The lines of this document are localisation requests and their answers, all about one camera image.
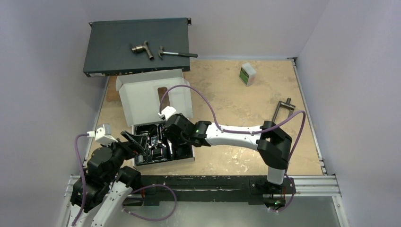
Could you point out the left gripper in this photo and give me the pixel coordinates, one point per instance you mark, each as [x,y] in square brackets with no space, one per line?
[138,140]

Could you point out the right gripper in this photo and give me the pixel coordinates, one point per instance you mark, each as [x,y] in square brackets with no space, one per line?
[170,126]

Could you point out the white hair clipper kit box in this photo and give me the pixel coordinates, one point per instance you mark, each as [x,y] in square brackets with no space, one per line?
[141,111]

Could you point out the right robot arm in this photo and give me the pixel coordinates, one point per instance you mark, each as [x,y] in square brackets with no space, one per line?
[272,143]

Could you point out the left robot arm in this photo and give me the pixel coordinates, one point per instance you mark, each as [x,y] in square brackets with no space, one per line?
[105,183]

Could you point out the black plastic insert tray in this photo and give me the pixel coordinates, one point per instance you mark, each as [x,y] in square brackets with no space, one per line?
[158,149]

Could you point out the wooden board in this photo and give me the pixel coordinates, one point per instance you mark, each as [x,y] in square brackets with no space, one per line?
[111,91]

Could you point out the small claw hammer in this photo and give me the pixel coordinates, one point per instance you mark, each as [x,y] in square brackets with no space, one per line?
[162,52]

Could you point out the white foam block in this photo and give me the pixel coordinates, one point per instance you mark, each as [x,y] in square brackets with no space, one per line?
[247,74]

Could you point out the metal pipe tee fitting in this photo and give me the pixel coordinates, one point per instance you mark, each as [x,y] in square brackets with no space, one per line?
[142,48]

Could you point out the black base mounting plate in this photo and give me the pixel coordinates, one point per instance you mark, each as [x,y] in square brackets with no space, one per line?
[151,190]

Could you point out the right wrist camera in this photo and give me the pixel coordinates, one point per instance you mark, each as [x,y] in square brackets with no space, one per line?
[167,112]

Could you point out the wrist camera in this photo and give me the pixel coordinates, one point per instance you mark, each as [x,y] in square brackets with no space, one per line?
[102,135]
[167,112]

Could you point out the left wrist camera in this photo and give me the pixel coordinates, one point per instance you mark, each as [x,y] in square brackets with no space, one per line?
[102,135]

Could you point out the dark rack-mount equipment case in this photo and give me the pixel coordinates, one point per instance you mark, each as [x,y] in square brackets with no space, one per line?
[124,47]

